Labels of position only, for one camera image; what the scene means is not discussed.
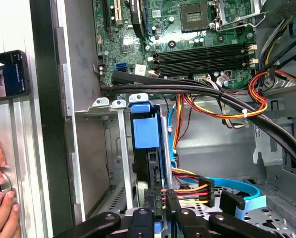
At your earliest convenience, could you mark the silver disk bay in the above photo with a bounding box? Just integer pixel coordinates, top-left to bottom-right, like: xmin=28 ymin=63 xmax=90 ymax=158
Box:
xmin=73 ymin=93 xmax=175 ymax=224

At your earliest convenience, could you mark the green motherboard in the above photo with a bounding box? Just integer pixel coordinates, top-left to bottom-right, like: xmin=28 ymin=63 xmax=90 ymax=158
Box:
xmin=92 ymin=0 xmax=260 ymax=97

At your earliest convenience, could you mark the blue SATA port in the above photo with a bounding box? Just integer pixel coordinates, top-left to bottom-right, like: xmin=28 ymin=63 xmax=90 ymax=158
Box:
xmin=115 ymin=62 xmax=128 ymax=73

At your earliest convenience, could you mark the black expansion slot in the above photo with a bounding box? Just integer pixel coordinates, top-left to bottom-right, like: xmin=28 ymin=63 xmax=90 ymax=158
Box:
xmin=103 ymin=0 xmax=112 ymax=34

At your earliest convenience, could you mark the bare person hand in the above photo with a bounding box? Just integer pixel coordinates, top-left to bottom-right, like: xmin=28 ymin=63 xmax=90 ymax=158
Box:
xmin=0 ymin=135 xmax=21 ymax=238

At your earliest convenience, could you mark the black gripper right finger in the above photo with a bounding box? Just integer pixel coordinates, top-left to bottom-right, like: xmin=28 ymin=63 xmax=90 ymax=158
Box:
xmin=166 ymin=189 xmax=283 ymax=238

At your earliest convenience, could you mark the metal socket cover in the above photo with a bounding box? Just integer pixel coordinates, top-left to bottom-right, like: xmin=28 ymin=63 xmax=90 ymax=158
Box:
xmin=216 ymin=0 xmax=262 ymax=25

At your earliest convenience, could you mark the black RAM slot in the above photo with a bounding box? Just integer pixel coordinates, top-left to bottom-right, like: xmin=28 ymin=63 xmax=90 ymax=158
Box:
xmin=152 ymin=41 xmax=258 ymax=59
xmin=148 ymin=47 xmax=258 ymax=65
xmin=152 ymin=53 xmax=259 ymax=72
xmin=148 ymin=59 xmax=259 ymax=79

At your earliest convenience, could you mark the silver power supply unit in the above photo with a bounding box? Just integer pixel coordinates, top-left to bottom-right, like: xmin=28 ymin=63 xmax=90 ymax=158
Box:
xmin=259 ymin=0 xmax=296 ymax=28

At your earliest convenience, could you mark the black PC case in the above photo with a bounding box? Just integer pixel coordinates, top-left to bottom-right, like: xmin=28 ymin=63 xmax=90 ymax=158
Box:
xmin=30 ymin=0 xmax=296 ymax=238

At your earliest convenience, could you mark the CPU socket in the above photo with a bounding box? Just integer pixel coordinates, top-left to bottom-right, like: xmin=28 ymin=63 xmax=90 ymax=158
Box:
xmin=179 ymin=2 xmax=210 ymax=34

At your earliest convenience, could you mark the yellow black wire bundle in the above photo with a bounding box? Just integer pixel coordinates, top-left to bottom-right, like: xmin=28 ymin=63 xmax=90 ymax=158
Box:
xmin=258 ymin=14 xmax=294 ymax=75

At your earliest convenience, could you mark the hard disk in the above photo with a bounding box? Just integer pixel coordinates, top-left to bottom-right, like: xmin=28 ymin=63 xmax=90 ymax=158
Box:
xmin=127 ymin=101 xmax=175 ymax=238

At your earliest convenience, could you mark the coloured disk power wire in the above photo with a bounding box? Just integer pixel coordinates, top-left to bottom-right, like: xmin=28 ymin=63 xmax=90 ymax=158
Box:
xmin=160 ymin=167 xmax=215 ymax=211

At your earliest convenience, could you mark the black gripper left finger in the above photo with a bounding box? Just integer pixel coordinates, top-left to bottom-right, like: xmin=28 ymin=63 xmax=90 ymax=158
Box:
xmin=55 ymin=189 xmax=155 ymax=238

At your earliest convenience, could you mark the thick black cable bundle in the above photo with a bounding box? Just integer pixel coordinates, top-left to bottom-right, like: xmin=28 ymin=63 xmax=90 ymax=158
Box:
xmin=100 ymin=70 xmax=296 ymax=174

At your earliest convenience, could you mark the orange red wire bundle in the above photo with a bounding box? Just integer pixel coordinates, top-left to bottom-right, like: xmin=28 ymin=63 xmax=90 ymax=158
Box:
xmin=175 ymin=69 xmax=296 ymax=124

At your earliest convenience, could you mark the black smartphone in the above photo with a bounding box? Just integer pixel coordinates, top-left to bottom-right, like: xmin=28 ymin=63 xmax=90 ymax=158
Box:
xmin=0 ymin=49 xmax=30 ymax=100

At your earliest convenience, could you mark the metal locking lever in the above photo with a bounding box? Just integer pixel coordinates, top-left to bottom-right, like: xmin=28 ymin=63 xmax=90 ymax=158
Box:
xmin=212 ymin=12 xmax=267 ymax=32

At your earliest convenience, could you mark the white expansion slot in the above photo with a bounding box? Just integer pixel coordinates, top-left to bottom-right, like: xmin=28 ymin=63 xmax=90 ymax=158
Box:
xmin=114 ymin=0 xmax=123 ymax=25

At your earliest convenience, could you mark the blue expansion slot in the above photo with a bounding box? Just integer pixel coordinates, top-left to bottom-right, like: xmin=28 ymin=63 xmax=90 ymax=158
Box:
xmin=143 ymin=0 xmax=155 ymax=37

